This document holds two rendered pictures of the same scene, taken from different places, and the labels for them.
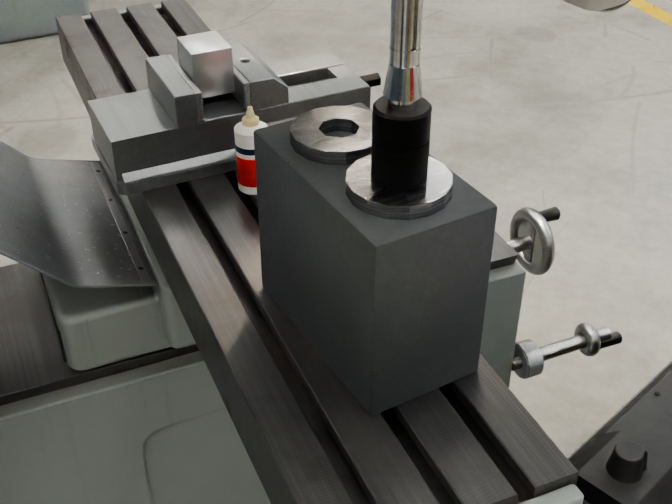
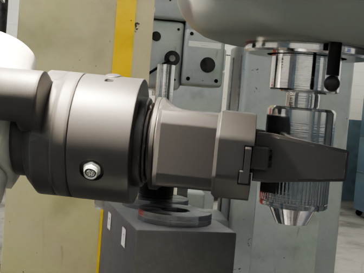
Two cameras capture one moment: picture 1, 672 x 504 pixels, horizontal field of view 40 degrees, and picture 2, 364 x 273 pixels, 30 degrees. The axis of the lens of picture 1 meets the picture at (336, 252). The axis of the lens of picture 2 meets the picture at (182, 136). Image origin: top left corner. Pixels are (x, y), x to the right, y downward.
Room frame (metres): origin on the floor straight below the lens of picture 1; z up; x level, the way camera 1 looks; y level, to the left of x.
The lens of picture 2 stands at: (1.54, 0.19, 1.27)
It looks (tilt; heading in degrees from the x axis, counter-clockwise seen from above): 3 degrees down; 194
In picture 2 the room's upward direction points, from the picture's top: 5 degrees clockwise
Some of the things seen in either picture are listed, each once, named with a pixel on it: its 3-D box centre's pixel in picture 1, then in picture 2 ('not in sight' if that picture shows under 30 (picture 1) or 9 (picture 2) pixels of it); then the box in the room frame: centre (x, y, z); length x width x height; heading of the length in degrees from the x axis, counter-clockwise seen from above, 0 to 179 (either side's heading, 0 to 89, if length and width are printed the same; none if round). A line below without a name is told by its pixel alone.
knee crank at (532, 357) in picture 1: (567, 346); not in sight; (1.15, -0.38, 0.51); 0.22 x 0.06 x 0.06; 113
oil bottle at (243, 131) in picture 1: (252, 147); not in sight; (0.97, 0.10, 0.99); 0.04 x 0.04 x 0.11
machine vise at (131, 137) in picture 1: (231, 102); not in sight; (1.09, 0.14, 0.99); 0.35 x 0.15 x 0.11; 115
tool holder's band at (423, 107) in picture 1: (402, 110); not in sight; (0.66, -0.05, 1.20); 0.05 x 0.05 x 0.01
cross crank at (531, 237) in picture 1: (513, 246); not in sight; (1.26, -0.30, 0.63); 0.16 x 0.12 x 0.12; 113
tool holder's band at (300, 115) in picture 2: not in sight; (300, 115); (1.07, 0.16, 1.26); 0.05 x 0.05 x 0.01
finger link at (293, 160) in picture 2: not in sight; (299, 161); (1.10, 0.16, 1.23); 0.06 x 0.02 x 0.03; 99
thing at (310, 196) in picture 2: not in sight; (296, 163); (1.07, 0.16, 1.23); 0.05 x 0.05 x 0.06
